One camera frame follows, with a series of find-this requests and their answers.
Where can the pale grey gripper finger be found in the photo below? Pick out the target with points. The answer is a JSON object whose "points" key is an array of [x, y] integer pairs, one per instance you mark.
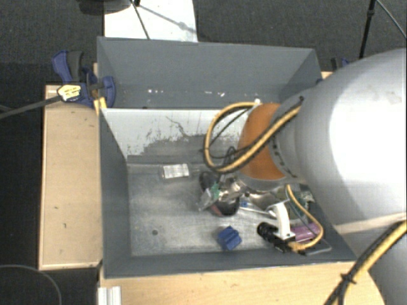
{"points": [[205, 201]]}

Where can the black cup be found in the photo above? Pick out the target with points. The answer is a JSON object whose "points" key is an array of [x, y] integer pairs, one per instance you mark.
{"points": [[227, 209]]}

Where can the grey metal bin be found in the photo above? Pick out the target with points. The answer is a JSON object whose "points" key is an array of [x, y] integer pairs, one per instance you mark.
{"points": [[178, 208]]}

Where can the clear plastic box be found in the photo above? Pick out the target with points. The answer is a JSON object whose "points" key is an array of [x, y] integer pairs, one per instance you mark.
{"points": [[175, 171]]}

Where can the blue block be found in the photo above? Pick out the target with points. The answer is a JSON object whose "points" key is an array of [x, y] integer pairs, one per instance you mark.
{"points": [[229, 237]]}

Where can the green patterned packet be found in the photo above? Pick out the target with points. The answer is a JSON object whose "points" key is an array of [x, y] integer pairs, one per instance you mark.
{"points": [[301, 199]]}

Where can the purple flat block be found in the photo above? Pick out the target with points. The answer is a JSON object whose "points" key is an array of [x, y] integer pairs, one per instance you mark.
{"points": [[302, 233]]}

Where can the dark grey flat slab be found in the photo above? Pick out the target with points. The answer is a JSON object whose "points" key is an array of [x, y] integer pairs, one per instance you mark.
{"points": [[319, 249]]}

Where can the pale wood board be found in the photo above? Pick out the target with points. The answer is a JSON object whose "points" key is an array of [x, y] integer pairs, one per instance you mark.
{"points": [[71, 176]]}

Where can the black cylinder on white bracket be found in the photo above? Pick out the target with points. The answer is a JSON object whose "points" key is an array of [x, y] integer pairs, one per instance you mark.
{"points": [[282, 221]]}

